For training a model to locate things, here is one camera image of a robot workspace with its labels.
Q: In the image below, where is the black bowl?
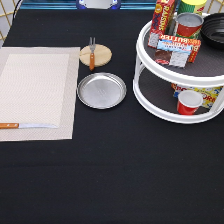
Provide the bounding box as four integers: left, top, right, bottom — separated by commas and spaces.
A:
201, 13, 224, 50

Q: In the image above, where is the red cup lower shelf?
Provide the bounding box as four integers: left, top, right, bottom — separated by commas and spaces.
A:
177, 90, 203, 115

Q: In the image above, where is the yellow green canister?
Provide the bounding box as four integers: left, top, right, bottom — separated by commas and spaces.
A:
177, 0, 207, 15

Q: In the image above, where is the beige woven placemat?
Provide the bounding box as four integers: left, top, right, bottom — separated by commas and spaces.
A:
0, 47, 80, 142

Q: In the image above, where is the yellow popcorn box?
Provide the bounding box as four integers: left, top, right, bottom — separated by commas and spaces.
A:
171, 83, 222, 109

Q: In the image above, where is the red raisins box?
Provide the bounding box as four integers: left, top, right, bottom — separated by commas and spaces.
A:
148, 0, 176, 48

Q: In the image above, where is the wooden handled knife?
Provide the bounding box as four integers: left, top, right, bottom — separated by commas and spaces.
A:
0, 123, 57, 129

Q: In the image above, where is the blue chocolate pudding box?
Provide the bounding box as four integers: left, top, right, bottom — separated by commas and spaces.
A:
154, 40, 192, 68

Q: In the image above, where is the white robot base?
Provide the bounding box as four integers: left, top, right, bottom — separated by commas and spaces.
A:
76, 0, 121, 9

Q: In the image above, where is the wooden handled fork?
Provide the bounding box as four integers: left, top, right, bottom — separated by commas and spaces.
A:
89, 37, 96, 71

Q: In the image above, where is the round wooden coaster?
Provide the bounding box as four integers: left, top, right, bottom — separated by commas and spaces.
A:
80, 44, 112, 67

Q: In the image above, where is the round silver metal plate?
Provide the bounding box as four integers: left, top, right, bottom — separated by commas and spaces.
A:
77, 72, 127, 109

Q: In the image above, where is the white two-tier turntable shelf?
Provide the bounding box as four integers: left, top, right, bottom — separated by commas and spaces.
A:
133, 22, 224, 124

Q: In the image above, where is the red can silver lid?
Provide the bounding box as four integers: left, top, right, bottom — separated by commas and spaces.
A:
173, 12, 204, 39

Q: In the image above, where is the red butter box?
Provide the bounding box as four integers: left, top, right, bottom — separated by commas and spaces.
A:
157, 34, 201, 63

